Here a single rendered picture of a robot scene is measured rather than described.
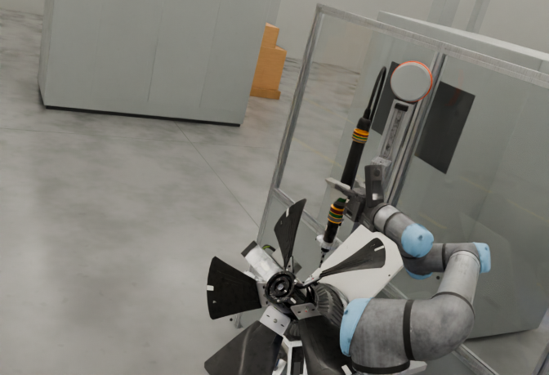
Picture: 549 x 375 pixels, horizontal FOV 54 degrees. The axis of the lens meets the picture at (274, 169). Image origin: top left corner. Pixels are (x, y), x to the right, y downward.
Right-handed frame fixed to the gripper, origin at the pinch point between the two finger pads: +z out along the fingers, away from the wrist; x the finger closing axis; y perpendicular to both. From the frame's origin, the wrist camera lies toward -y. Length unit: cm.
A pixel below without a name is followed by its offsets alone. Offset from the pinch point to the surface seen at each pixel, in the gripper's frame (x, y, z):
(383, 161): 51, 8, 32
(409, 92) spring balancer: 57, -20, 35
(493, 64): 71, -38, 14
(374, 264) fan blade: 12.6, 23.6, -12.1
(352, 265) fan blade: 10.2, 27.7, -6.1
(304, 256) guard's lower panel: 70, 85, 82
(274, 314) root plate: -6, 52, 5
